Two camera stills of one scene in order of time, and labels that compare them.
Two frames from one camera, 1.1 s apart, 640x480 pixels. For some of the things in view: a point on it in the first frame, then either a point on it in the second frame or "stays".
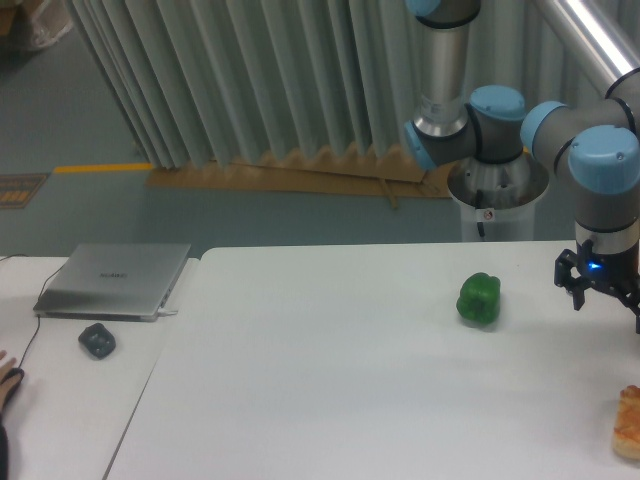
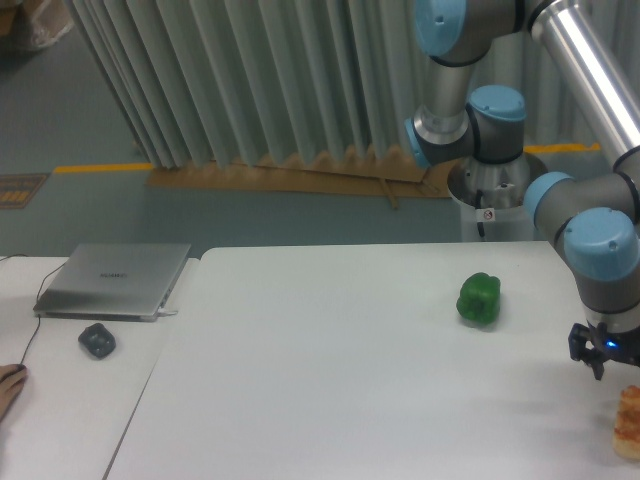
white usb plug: x=162 y=312 stays
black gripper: x=617 y=273 -> x=622 y=347
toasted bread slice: x=626 y=437 stays
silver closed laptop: x=118 y=282 stays
